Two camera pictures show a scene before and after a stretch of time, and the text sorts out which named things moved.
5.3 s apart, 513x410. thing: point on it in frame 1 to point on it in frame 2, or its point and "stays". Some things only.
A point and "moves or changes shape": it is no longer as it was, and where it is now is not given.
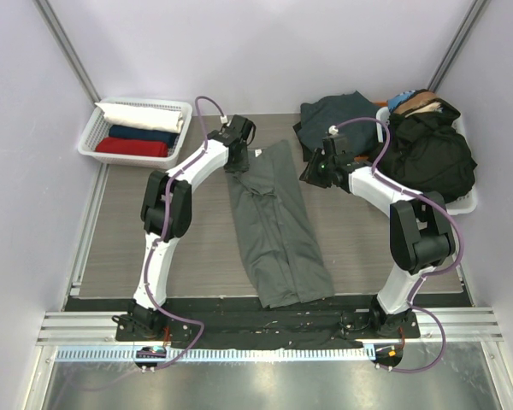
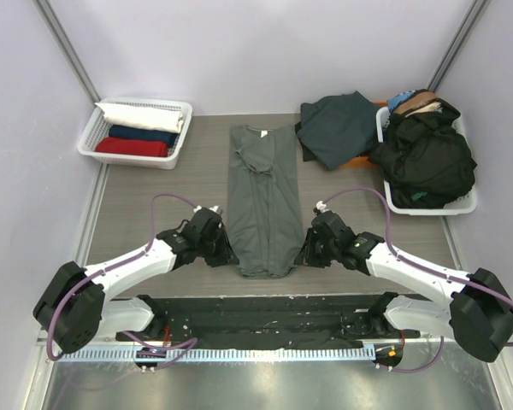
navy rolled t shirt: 147,134 stays
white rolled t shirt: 149,118 stays
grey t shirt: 280,247 moves or changes shape
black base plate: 244,322 stays
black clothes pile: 427,152 stays
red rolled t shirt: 132,147 stays
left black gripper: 240,166 to 227,256
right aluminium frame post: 477,9 stays
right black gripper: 313,172 to 312,252
